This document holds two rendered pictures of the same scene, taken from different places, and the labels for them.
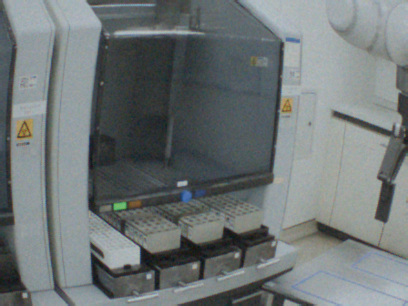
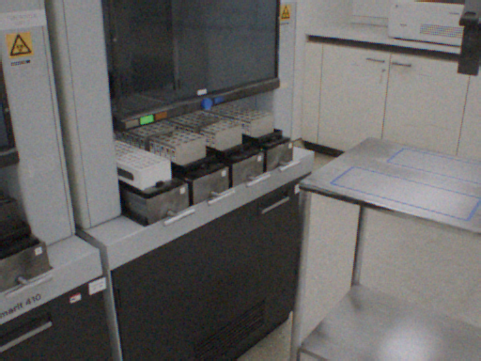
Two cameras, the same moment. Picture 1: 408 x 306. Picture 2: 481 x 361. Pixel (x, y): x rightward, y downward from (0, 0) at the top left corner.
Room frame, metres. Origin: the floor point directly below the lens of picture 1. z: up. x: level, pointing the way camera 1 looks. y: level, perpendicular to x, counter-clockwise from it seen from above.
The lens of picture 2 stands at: (0.14, 0.12, 1.33)
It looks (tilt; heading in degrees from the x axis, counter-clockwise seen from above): 24 degrees down; 353
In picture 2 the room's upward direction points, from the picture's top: straight up
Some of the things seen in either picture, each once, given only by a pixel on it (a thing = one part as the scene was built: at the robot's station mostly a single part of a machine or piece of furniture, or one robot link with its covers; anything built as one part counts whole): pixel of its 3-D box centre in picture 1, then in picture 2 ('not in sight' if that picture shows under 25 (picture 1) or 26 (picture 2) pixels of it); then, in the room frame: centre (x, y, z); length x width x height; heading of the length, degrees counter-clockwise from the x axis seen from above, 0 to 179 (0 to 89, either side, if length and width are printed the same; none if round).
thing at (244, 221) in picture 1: (246, 221); (259, 126); (1.66, -0.14, 0.85); 0.12 x 0.02 x 0.06; 130
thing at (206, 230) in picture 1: (206, 230); (226, 137); (1.56, -0.03, 0.85); 0.12 x 0.02 x 0.06; 130
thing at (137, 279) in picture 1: (77, 236); (97, 168); (1.54, 0.36, 0.78); 0.73 x 0.14 x 0.09; 41
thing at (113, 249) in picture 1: (97, 239); (122, 163); (1.43, 0.27, 0.83); 0.30 x 0.10 x 0.06; 41
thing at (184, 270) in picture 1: (117, 230); (138, 154); (1.63, 0.24, 0.78); 0.73 x 0.14 x 0.09; 41
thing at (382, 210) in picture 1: (385, 201); (471, 50); (0.81, -0.31, 1.22); 0.03 x 0.01 x 0.07; 41
